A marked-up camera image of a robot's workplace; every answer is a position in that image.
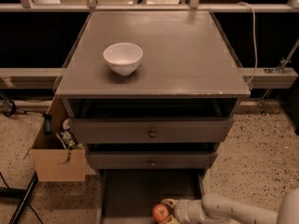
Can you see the grey middle drawer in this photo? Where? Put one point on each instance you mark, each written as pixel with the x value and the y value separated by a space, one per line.
pixel 151 160

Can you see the grey drawer cabinet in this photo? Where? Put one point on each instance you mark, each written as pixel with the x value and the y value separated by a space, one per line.
pixel 187 72

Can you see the dark blue bottle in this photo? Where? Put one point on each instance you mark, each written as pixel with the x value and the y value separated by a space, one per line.
pixel 47 124

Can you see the grey top drawer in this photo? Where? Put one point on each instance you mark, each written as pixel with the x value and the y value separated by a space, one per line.
pixel 131 131

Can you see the metal rail frame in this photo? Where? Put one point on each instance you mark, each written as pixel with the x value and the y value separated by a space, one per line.
pixel 45 78

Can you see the dark snack packet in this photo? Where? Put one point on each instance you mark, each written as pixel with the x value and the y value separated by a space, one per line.
pixel 67 138

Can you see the red apple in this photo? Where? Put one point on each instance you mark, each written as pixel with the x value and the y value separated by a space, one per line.
pixel 160 213

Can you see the grey bottom drawer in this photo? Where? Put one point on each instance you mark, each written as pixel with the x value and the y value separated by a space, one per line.
pixel 128 196

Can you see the grey drawer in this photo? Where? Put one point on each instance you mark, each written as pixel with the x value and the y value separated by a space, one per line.
pixel 151 160
pixel 131 131
pixel 128 196

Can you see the cardboard box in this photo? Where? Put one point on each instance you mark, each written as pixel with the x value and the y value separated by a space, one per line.
pixel 52 162

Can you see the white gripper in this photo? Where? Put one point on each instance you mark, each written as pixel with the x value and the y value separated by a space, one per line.
pixel 184 211

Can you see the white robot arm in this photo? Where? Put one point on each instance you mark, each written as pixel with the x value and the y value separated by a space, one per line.
pixel 214 208

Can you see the white ceramic bowl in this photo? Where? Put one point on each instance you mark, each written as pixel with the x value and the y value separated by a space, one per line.
pixel 123 58

